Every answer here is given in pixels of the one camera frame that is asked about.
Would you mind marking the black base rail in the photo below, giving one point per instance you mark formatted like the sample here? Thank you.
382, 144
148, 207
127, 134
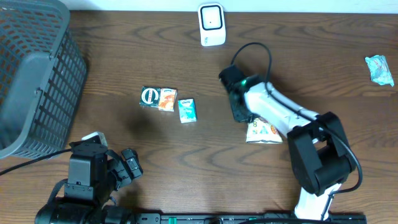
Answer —
156, 218

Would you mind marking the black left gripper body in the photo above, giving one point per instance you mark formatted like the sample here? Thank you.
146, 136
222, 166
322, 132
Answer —
125, 168

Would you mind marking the black healing ointment box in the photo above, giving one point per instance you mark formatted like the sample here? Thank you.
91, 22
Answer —
150, 97

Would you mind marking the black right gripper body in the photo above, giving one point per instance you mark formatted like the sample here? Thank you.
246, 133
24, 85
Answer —
240, 113

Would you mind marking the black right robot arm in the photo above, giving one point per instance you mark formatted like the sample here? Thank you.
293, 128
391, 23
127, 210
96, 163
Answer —
320, 156

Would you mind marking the white barcode scanner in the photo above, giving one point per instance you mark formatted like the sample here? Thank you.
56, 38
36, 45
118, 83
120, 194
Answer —
212, 24

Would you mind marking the orange tissue pack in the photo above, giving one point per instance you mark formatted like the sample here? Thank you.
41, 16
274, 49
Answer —
167, 99

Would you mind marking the grey plastic mesh basket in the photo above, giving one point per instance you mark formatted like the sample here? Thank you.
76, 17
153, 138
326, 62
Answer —
42, 78

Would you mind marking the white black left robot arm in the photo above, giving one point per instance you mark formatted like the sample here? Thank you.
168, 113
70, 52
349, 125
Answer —
95, 172

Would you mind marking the green soft wipes pack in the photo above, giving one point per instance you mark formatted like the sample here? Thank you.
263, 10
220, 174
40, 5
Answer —
379, 70

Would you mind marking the cream wipes pack blue edges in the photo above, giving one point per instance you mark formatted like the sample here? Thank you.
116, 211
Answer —
261, 131

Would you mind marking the teal white Kleenex tissue pack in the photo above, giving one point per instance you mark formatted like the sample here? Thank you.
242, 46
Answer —
187, 111

